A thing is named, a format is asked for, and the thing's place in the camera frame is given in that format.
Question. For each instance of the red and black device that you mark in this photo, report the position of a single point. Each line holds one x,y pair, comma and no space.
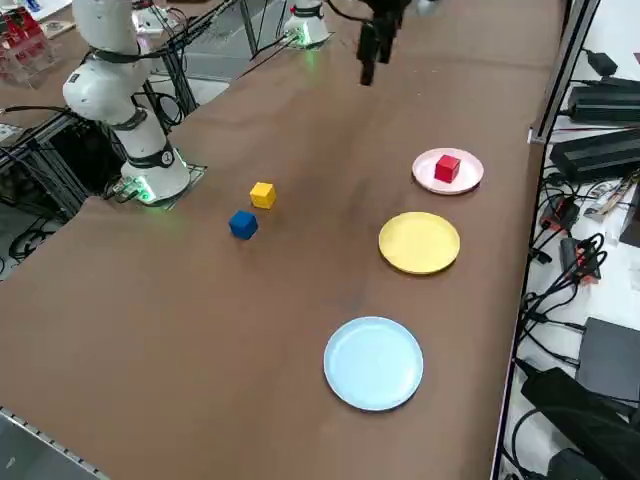
562,212
577,260

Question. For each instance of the aluminium profile post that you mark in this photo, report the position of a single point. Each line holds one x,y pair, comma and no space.
565,70

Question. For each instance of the yellow plate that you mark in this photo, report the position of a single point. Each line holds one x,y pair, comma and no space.
419,243

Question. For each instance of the long black power brick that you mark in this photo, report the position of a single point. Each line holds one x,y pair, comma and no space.
600,152

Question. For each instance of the blue cube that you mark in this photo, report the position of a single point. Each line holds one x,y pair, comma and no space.
243,226

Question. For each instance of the yellow cube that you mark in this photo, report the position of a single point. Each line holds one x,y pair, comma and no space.
262,196

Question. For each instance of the clear acrylic rack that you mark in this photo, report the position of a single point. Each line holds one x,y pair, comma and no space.
25,55

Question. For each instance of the small black power adapter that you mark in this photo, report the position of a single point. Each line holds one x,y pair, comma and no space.
602,62

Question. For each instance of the flat black box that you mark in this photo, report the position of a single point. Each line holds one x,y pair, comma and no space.
610,357

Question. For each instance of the light blue plate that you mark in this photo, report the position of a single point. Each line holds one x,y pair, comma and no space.
373,364

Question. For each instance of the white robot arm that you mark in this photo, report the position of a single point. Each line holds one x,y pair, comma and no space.
115,100
307,22

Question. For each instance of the red cube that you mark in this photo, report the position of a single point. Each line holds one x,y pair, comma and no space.
447,169

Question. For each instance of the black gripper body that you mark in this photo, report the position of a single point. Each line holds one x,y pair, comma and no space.
387,10

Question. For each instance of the black bag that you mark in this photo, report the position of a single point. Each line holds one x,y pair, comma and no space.
585,420

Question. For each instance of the dark aluminium frame stand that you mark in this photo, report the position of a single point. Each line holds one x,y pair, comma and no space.
65,165

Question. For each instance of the white plate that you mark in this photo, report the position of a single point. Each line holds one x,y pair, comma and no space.
470,172

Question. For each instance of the aluminium frame rail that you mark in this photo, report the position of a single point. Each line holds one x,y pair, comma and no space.
45,442

